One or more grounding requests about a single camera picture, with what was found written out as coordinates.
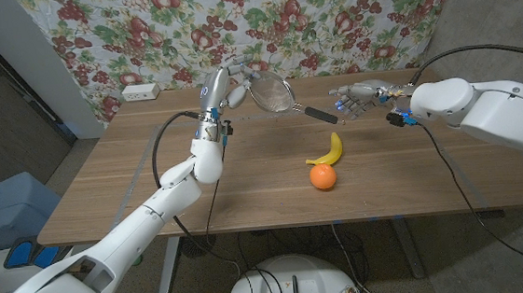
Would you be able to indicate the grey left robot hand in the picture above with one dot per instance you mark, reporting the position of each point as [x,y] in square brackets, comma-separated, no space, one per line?
[214,91]

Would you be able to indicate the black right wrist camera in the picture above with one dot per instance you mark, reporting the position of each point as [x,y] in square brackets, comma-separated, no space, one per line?
[399,119]

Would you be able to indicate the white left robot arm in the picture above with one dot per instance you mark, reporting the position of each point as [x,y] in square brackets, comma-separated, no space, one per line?
[132,231]

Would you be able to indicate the orange fruit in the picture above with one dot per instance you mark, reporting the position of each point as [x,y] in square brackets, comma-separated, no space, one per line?
[323,176]

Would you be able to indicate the blue-grey storage bin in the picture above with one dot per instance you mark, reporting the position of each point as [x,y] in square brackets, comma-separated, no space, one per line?
[9,208]

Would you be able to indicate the white table leg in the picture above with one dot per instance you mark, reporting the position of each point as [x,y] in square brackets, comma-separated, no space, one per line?
[410,252]
[168,271]

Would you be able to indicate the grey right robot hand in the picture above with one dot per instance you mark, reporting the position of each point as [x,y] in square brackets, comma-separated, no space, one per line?
[369,92]

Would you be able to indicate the white power strip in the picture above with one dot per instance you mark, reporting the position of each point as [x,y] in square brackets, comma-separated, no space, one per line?
[140,92]

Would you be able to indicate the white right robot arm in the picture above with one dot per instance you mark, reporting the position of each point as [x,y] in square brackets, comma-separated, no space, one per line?
[497,114]

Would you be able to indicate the yellow banana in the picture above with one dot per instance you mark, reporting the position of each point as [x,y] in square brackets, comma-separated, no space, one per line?
[334,152]

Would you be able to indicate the black round disc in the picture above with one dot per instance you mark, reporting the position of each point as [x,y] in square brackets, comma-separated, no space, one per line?
[197,247]

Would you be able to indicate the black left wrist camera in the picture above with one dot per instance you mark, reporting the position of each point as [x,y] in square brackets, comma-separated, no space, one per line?
[228,129]

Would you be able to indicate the black item with blue pads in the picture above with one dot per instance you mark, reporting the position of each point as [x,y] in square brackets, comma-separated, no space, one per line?
[22,254]

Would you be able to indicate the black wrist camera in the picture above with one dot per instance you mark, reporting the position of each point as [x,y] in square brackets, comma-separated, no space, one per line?
[399,119]
[228,129]

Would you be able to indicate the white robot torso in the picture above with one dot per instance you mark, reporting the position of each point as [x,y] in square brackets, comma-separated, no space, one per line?
[295,279]

